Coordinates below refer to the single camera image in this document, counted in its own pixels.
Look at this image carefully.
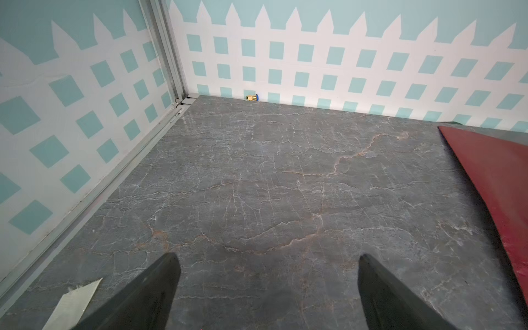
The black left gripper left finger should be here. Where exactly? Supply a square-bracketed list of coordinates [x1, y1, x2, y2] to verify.
[74, 252, 181, 329]

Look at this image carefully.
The aluminium corner frame post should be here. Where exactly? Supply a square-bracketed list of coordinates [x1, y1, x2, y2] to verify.
[138, 0, 197, 105]

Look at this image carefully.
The small brass blue fitting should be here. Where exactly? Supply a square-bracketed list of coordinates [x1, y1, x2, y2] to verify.
[246, 94, 259, 102]

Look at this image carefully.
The dark red wrapping paper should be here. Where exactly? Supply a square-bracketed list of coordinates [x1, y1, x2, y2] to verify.
[438, 126, 527, 300]

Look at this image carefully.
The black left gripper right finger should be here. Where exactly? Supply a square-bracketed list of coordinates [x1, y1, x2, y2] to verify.
[357, 254, 455, 329]

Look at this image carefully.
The cream ribbon strip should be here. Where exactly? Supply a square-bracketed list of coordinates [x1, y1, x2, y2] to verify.
[43, 279, 103, 330]

